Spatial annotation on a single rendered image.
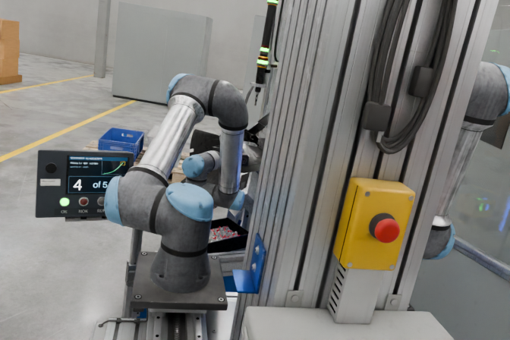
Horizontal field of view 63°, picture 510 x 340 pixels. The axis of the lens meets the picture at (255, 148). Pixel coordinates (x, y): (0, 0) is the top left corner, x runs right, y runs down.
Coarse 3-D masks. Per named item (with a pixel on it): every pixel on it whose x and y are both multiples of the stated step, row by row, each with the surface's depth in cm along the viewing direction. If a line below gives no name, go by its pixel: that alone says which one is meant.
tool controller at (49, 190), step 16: (48, 160) 115; (64, 160) 117; (80, 160) 119; (96, 160) 121; (112, 160) 123; (128, 160) 125; (48, 176) 115; (64, 176) 117; (96, 176) 121; (112, 176) 123; (48, 192) 116; (64, 192) 117; (96, 192) 121; (48, 208) 116; (64, 208) 117; (80, 208) 119; (96, 208) 121
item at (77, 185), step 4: (68, 176) 118; (72, 176) 118; (76, 176) 118; (80, 176) 119; (84, 176) 119; (68, 180) 118; (72, 180) 118; (76, 180) 118; (80, 180) 119; (84, 180) 119; (68, 184) 118; (72, 184) 118; (76, 184) 118; (80, 184) 119; (84, 184) 120; (68, 188) 118; (72, 188) 118; (76, 188) 119; (80, 188) 119; (84, 188) 120; (68, 192) 118; (72, 192) 118; (76, 192) 119; (80, 192) 119; (84, 192) 120
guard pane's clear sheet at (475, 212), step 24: (288, 0) 302; (504, 0) 157; (504, 24) 157; (504, 48) 157; (504, 120) 156; (480, 144) 164; (504, 144) 155; (480, 168) 163; (504, 168) 155; (480, 192) 163; (504, 192) 155; (456, 216) 172; (480, 216) 162; (504, 216) 154; (480, 240) 162; (504, 240) 154
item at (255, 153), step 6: (246, 144) 182; (246, 150) 177; (252, 150) 177; (258, 150) 179; (252, 156) 172; (258, 156) 172; (252, 162) 167; (258, 162) 167; (246, 168) 164; (252, 168) 164; (258, 168) 164
